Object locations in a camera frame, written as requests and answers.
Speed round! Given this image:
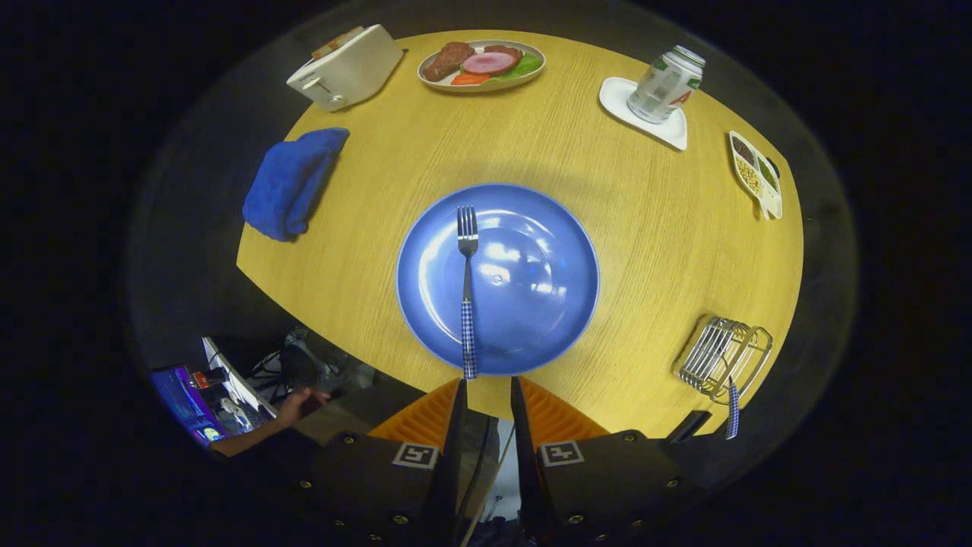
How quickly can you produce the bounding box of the large brown meat piece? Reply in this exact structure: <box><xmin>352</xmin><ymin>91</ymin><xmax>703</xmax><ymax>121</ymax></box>
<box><xmin>422</xmin><ymin>42</ymin><xmax>475</xmax><ymax>82</ymax></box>

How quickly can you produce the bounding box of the white square coaster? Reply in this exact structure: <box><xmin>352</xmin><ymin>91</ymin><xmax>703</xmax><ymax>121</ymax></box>
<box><xmin>598</xmin><ymin>77</ymin><xmax>689</xmax><ymax>151</ymax></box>

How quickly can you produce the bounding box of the white drink bottle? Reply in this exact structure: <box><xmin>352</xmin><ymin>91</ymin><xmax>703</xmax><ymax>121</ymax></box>
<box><xmin>627</xmin><ymin>45</ymin><xmax>706</xmax><ymax>125</ymax></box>

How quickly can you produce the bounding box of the oval beige food plate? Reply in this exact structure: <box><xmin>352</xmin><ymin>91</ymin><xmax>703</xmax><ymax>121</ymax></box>
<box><xmin>417</xmin><ymin>40</ymin><xmax>547</xmax><ymax>93</ymax></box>

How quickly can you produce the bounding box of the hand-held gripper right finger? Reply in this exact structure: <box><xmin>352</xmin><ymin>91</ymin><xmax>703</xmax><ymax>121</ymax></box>
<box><xmin>510</xmin><ymin>376</ymin><xmax>703</xmax><ymax>547</ymax></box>

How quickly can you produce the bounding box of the white toaster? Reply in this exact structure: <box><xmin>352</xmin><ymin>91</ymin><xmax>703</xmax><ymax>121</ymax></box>
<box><xmin>286</xmin><ymin>24</ymin><xmax>405</xmax><ymax>113</ymax></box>

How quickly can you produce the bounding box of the white power strip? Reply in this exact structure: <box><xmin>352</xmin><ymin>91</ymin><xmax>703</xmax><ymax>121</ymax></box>
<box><xmin>201</xmin><ymin>337</ymin><xmax>263</xmax><ymax>415</ymax></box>

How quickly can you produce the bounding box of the glowing monitor screen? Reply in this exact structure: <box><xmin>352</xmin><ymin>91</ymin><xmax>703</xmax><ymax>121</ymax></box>
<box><xmin>150</xmin><ymin>366</ymin><xmax>229</xmax><ymax>447</ymax></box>

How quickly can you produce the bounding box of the toast slice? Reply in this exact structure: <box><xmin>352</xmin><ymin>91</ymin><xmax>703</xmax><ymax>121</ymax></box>
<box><xmin>311</xmin><ymin>26</ymin><xmax>365</xmax><ymax>60</ymax></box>

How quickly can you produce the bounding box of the blue round plate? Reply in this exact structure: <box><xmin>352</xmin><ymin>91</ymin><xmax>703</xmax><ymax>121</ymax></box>
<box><xmin>396</xmin><ymin>183</ymin><xmax>601</xmax><ymax>377</ymax></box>

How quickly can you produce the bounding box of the fork with blue checked handle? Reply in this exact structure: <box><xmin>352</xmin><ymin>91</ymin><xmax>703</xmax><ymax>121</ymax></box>
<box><xmin>456</xmin><ymin>205</ymin><xmax>480</xmax><ymax>380</ymax></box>

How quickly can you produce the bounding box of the metal wire cutlery rack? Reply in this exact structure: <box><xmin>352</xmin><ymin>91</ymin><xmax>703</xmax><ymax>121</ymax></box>
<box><xmin>673</xmin><ymin>317</ymin><xmax>774</xmax><ymax>403</ymax></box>

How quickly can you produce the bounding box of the white divided bean dish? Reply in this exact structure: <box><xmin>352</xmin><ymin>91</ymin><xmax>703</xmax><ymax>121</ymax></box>
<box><xmin>729</xmin><ymin>131</ymin><xmax>784</xmax><ymax>220</ymax></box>

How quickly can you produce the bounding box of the blue folded cloth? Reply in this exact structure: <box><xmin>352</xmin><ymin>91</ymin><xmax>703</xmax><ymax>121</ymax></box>
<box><xmin>242</xmin><ymin>128</ymin><xmax>351</xmax><ymax>242</ymax></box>

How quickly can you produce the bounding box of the pink ham slice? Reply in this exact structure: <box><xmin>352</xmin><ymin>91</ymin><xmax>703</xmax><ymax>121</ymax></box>
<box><xmin>462</xmin><ymin>51</ymin><xmax>519</xmax><ymax>76</ymax></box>

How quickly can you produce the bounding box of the black table bracket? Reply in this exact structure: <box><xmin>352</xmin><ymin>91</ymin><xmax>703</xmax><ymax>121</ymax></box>
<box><xmin>667</xmin><ymin>410</ymin><xmax>713</xmax><ymax>444</ymax></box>

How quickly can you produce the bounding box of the green lettuce leaf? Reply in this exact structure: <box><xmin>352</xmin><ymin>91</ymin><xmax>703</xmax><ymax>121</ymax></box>
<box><xmin>505</xmin><ymin>52</ymin><xmax>544</xmax><ymax>81</ymax></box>

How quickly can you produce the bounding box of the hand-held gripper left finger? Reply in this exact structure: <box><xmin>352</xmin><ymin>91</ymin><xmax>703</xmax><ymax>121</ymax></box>
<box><xmin>292</xmin><ymin>378</ymin><xmax>468</xmax><ymax>547</ymax></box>

